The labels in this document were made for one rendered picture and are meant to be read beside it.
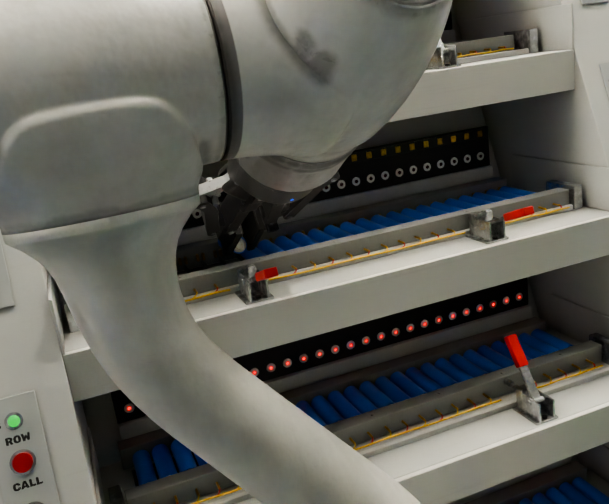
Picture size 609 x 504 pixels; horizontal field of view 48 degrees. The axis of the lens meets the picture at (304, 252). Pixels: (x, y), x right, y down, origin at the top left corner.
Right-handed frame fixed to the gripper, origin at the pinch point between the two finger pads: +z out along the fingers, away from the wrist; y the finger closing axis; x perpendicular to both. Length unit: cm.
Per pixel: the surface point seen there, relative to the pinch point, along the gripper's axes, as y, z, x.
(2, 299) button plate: 22.6, -5.3, 3.1
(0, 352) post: 23.7, -4.4, 7.3
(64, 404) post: 19.8, -3.5, 12.7
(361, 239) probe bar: -12.0, -0.7, 4.1
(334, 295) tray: -6.0, -3.9, 9.6
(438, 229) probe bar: -21.3, -0.3, 4.9
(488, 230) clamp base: -24.5, -4.3, 7.1
